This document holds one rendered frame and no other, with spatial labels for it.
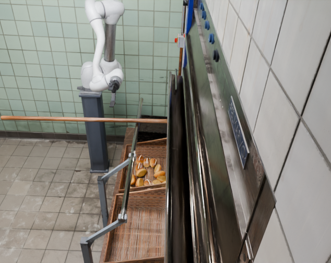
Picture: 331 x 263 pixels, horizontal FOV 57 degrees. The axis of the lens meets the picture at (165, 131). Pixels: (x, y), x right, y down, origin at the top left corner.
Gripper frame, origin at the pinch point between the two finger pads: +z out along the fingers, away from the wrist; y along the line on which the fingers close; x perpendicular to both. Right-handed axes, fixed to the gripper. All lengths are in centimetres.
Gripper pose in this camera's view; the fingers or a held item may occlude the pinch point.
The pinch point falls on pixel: (110, 97)
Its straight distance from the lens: 223.3
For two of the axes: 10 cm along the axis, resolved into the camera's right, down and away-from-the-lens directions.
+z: 0.0, 5.9, -8.1
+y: -0.4, 8.1, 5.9
